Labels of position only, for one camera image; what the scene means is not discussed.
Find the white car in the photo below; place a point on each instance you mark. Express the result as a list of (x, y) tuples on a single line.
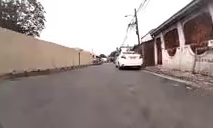
[(129, 59)]

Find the grey asphalt road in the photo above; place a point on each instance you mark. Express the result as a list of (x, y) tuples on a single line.
[(94, 96)]

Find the dark metal gate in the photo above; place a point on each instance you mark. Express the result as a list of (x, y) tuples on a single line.
[(148, 52)]

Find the utility pole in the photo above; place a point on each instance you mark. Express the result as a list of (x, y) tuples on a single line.
[(137, 26)]

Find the pale concrete verge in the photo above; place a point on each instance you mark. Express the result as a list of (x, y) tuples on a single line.
[(184, 76)]

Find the house with arched openings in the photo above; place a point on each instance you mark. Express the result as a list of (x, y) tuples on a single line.
[(190, 40)]

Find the large leafy tree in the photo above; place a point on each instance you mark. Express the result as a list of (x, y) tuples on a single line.
[(19, 15)]

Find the long beige wall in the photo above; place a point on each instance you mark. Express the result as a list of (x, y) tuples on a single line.
[(34, 55)]

